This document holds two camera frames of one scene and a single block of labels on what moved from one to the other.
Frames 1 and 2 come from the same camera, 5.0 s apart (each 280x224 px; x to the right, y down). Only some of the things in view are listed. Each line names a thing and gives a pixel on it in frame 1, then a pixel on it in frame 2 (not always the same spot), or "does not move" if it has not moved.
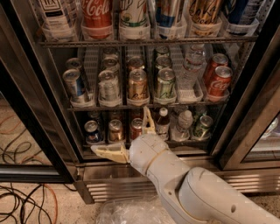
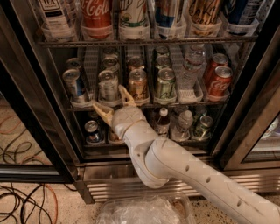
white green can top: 133,13 does not move
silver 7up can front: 108,87 does not move
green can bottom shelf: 201,130 does not move
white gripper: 143,152 to 128,117
